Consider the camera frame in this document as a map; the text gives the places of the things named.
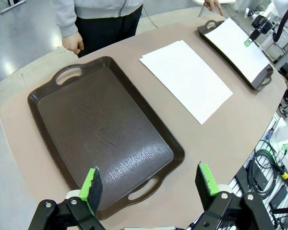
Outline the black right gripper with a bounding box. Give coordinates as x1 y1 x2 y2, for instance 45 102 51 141
244 15 272 46

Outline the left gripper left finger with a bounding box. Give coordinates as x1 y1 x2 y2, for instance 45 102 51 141
31 166 106 230

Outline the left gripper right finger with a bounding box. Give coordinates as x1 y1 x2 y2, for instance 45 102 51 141
194 161 276 230

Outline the white A4 paper sheet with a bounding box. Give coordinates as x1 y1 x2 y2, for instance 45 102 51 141
139 40 234 126
204 17 272 83
158 39 184 52

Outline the person's right forearm grey sleeve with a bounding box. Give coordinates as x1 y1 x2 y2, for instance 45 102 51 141
51 0 79 37

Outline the bystander bare hand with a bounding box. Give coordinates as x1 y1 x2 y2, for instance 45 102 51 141
203 0 223 16

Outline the person's right hand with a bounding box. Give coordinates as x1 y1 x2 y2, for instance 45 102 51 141
62 32 84 55

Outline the brown plastic serving tray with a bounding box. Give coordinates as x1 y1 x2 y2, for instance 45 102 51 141
27 56 185 220
197 20 275 92

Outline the white perforated board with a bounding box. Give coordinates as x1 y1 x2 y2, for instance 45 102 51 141
228 112 288 230

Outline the yellow black plug connector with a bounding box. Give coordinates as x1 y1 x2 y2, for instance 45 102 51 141
275 162 288 189

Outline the white device with green light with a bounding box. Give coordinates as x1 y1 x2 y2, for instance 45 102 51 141
270 117 288 168

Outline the person in grey hoodie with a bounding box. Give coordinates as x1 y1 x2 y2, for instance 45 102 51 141
50 0 144 58

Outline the black braided cable sleeve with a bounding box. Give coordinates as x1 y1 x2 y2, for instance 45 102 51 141
272 0 288 43

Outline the coiled black cable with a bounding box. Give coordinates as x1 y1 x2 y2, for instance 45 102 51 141
248 140 287 197

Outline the thin grey floor cable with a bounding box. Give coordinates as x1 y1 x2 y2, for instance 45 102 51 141
142 3 159 30

